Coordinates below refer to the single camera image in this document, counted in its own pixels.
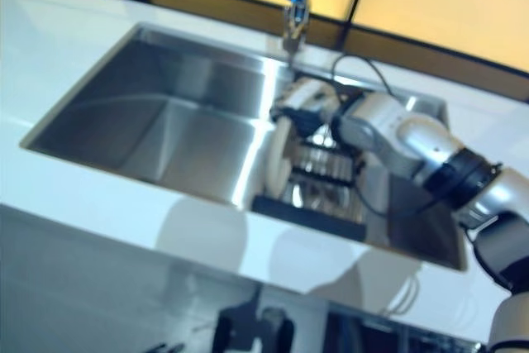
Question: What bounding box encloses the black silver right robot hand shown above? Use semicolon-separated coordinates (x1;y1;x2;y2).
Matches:
269;78;345;137

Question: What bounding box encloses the cream ceramic plate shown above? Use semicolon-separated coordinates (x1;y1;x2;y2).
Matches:
264;117;297;199

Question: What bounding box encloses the black built-in dishwasher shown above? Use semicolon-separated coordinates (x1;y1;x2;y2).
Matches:
325;302;485;353

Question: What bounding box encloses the black sink dish rack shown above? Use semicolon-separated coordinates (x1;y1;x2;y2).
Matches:
251;75;369;241

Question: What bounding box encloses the stainless steel sink basin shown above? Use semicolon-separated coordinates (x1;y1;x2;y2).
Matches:
17;21;469;273

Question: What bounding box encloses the grey cabinet door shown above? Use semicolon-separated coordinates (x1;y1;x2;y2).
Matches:
247;281;332;353
0;203;266;353

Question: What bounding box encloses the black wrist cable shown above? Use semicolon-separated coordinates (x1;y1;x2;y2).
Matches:
331;54;398;98

